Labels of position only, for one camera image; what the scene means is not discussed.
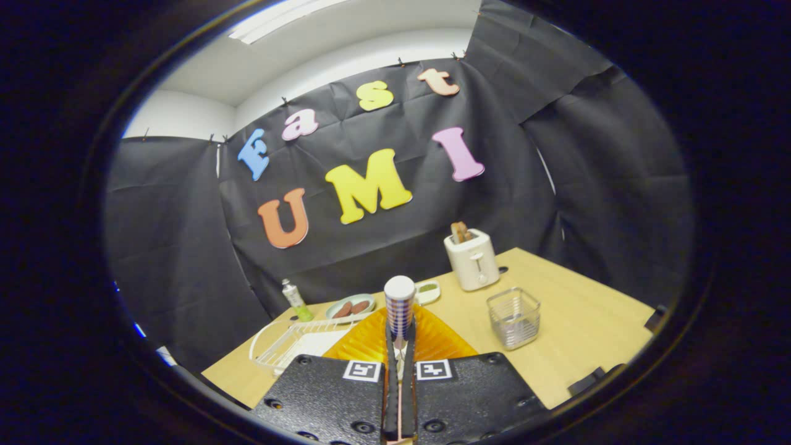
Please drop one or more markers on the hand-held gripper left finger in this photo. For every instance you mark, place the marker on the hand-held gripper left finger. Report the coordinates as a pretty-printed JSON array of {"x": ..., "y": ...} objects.
[{"x": 321, "y": 395}]

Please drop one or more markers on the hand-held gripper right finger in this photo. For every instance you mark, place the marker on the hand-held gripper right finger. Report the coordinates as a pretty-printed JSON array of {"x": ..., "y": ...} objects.
[{"x": 476, "y": 395}]

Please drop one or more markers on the light blue plate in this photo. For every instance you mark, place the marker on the light blue plate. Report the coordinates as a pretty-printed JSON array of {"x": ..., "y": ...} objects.
[{"x": 364, "y": 300}]

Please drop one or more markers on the brown sausage patty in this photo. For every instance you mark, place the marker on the brown sausage patty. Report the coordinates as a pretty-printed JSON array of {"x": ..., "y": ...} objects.
[
  {"x": 359, "y": 306},
  {"x": 342, "y": 310}
]

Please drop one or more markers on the clear bottle with green liquid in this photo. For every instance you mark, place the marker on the clear bottle with green liquid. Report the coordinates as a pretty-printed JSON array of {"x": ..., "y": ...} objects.
[{"x": 295, "y": 300}]

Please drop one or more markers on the white divided snack tray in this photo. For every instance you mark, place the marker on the white divided snack tray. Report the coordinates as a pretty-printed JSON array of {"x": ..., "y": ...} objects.
[{"x": 429, "y": 295}]

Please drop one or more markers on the cream toaster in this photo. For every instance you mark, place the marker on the cream toaster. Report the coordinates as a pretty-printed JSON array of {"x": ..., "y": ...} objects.
[{"x": 473, "y": 266}]

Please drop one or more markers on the toast slices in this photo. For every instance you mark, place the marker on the toast slices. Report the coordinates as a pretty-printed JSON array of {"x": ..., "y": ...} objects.
[{"x": 460, "y": 233}]

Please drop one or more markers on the ceiling light panel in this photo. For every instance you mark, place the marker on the ceiling light panel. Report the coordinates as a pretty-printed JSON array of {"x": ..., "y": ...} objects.
[{"x": 278, "y": 18}]

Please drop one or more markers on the black table bracket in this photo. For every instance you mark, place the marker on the black table bracket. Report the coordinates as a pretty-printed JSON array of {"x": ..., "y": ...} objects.
[
  {"x": 587, "y": 382},
  {"x": 656, "y": 319}
]

